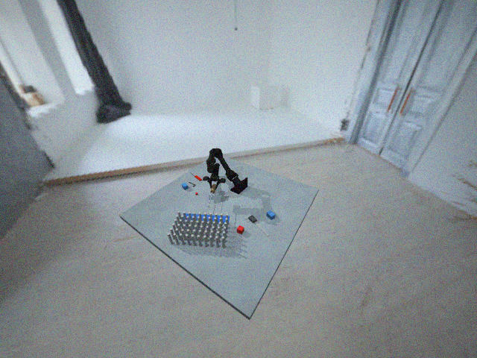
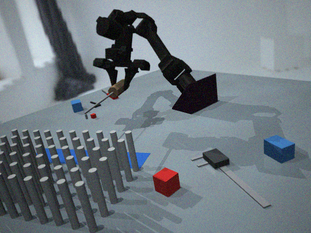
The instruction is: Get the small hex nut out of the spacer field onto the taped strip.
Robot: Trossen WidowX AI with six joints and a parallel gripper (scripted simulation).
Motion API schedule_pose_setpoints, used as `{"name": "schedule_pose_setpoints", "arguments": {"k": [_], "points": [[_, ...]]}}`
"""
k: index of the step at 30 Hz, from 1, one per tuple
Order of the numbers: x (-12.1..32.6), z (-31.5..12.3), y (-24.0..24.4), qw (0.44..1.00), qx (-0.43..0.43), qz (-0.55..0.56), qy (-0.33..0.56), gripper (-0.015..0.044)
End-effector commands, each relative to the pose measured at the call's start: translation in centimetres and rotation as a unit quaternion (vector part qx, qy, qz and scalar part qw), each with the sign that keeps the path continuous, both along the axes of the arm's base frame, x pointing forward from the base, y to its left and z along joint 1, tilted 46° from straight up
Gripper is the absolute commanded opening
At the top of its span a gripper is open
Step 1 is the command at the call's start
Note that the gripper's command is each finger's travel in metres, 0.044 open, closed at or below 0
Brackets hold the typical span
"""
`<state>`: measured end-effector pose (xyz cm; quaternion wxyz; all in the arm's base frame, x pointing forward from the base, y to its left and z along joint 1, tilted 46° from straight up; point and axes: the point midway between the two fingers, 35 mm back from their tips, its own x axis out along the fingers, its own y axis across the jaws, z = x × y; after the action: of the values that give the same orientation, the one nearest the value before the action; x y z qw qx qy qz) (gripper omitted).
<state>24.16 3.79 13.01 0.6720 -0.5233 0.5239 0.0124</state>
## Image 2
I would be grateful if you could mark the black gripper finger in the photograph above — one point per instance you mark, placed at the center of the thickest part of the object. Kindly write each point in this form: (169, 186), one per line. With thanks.
(112, 74)
(129, 74)

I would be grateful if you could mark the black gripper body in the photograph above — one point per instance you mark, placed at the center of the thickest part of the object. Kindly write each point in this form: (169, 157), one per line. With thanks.
(137, 63)

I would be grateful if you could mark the blue rectangular block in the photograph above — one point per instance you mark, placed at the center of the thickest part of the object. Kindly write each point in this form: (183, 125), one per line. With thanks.
(76, 105)
(279, 148)

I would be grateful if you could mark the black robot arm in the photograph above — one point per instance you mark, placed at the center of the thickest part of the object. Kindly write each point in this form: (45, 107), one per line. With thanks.
(115, 27)

